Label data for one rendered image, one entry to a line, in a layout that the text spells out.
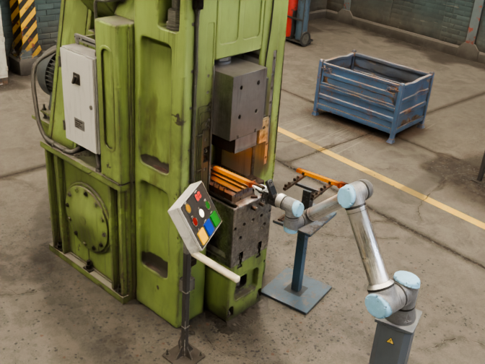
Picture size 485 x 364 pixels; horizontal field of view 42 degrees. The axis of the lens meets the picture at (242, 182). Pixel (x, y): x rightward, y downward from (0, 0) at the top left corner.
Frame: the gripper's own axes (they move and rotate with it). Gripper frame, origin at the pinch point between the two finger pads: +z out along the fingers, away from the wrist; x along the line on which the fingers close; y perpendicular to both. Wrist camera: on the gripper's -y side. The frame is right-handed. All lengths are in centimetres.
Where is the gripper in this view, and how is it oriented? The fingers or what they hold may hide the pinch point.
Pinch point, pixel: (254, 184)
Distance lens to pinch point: 397.7
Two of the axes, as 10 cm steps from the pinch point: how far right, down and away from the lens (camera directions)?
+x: 6.7, -3.0, 6.8
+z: -7.4, -3.6, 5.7
